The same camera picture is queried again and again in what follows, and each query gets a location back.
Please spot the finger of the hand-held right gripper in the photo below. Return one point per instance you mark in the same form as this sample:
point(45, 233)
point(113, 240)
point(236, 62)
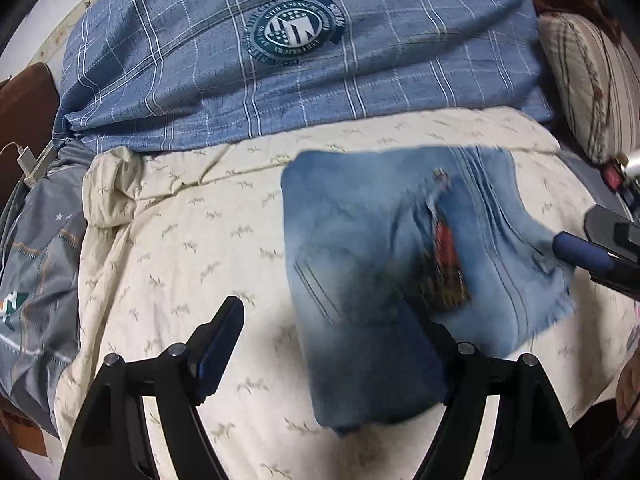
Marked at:
point(580, 252)
point(607, 225)

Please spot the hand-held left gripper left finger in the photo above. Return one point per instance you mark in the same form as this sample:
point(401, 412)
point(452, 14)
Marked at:
point(216, 360)

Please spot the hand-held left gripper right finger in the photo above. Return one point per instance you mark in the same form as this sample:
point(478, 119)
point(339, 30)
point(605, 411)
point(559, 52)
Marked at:
point(452, 360)

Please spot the blue denim pants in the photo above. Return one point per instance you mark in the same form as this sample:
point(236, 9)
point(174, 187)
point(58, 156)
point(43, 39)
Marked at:
point(350, 240)

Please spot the red patterned pants tag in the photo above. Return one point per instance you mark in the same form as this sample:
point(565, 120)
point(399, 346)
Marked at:
point(447, 260)

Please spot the small red object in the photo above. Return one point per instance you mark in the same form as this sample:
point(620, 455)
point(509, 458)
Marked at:
point(612, 177)

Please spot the silver metal object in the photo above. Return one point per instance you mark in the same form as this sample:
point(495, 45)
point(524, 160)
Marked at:
point(631, 164)

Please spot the pink patterned clothing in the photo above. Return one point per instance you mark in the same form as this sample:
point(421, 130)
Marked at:
point(630, 360)

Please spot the cream bird-print blanket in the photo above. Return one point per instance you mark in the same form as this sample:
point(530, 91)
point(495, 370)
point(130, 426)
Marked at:
point(200, 240)

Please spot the striped beige pillow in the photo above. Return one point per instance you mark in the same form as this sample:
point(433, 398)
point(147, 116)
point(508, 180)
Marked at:
point(595, 90)

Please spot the grey-blue star-print quilt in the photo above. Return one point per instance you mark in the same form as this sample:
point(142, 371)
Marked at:
point(35, 270)

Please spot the brown box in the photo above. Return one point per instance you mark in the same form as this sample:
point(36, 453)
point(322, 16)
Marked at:
point(20, 430)

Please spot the blue plaid quilt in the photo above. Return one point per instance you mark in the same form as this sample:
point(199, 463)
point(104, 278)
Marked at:
point(200, 60)

